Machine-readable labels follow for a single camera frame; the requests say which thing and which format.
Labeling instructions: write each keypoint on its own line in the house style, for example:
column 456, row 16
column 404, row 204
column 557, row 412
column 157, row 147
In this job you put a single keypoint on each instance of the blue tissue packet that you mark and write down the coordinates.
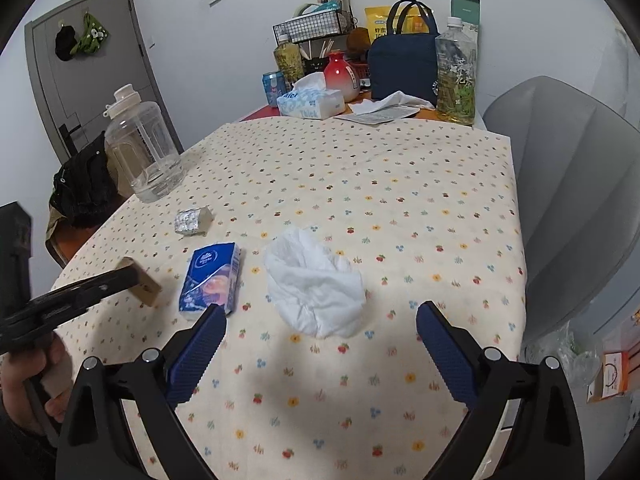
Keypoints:
column 210, row 280

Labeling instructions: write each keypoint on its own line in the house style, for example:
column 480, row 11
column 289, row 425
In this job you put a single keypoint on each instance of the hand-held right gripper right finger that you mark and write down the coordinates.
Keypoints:
column 447, row 355

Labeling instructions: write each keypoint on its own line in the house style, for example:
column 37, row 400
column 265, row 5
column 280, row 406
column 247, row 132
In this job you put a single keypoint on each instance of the tall green box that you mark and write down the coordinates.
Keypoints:
column 465, row 7

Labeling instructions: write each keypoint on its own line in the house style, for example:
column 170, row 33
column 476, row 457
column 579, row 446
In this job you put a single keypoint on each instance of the small yellow tea bottle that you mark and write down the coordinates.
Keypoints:
column 289, row 60

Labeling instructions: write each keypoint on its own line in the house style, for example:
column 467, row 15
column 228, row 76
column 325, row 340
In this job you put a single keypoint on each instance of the white crumpled cloth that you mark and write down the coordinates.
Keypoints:
column 395, row 100

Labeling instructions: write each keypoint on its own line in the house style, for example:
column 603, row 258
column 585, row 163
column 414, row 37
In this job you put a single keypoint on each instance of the clear plastic bag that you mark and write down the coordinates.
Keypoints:
column 565, row 355

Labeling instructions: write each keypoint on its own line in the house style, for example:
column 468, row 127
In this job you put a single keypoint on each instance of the small brown cardboard box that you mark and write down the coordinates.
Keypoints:
column 147, row 290

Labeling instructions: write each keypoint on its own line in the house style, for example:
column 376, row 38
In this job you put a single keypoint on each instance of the clear plastic water jug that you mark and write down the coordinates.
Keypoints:
column 145, row 160

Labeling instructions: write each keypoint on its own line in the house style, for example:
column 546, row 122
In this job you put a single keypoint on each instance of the black bag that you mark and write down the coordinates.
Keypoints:
column 85, row 180

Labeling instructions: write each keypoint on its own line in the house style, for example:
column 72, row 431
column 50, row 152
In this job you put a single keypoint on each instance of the navy lunch bag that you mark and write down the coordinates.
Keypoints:
column 400, row 65

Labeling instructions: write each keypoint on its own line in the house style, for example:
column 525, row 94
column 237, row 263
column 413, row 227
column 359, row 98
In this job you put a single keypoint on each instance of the red white ceramic vase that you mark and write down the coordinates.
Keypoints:
column 340, row 80

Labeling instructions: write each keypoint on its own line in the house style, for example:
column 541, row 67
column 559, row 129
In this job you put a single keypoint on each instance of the black hanging hat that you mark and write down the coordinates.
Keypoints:
column 66, row 42

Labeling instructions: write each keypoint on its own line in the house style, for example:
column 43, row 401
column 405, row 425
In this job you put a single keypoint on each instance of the orange white cardboard box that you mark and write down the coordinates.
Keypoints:
column 610, row 377

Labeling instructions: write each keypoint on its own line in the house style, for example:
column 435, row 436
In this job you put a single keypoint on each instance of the white tissue paper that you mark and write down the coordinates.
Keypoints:
column 315, row 290

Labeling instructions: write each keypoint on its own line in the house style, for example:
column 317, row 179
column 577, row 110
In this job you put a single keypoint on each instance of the black utensil holder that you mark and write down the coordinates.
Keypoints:
column 317, row 62

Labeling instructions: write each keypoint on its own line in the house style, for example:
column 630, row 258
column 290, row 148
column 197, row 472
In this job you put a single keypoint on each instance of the green hanging cloth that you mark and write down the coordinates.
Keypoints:
column 92, row 35

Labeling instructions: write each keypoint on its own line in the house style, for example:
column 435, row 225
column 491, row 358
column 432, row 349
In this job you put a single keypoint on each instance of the grey door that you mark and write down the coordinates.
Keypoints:
column 100, row 90

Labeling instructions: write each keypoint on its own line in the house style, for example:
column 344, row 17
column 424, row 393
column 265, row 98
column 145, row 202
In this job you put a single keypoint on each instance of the small silver foil wrapper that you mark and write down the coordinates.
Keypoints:
column 192, row 220

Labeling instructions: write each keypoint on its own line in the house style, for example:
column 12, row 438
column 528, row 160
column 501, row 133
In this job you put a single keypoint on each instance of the blue drink can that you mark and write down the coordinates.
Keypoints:
column 272, row 87

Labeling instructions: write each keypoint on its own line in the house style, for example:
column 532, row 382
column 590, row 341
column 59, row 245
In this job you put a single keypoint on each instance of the blue white tissue box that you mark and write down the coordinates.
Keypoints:
column 312, row 105

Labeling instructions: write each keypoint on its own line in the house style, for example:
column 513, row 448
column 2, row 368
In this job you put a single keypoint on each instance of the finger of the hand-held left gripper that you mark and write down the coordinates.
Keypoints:
column 75, row 297

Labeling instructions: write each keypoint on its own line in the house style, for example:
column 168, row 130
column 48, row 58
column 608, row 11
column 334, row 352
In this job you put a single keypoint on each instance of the brown round item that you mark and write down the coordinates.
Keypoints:
column 359, row 40

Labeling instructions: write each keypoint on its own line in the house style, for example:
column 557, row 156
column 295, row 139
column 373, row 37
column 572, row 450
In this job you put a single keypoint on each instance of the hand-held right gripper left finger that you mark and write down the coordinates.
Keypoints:
column 195, row 355

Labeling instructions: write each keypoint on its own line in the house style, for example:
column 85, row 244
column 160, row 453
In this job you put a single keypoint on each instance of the red plastic basket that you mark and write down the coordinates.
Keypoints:
column 362, row 77

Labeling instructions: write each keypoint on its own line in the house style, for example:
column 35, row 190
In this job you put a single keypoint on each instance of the yellow snack packet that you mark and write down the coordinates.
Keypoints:
column 377, row 22

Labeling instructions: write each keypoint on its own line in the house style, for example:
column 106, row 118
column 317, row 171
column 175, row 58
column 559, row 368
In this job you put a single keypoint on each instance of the person's left hand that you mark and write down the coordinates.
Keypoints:
column 25, row 385

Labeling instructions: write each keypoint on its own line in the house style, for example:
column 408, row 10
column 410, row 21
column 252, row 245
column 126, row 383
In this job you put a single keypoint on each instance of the large clear tea bottle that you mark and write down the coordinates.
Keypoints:
column 455, row 85

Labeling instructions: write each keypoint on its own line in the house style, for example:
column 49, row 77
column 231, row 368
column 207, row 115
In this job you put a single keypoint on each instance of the floral patterned tablecloth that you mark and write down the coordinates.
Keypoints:
column 375, row 200

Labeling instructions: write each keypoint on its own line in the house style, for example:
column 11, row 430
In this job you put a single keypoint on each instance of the grey upholstered chair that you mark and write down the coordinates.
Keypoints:
column 565, row 185

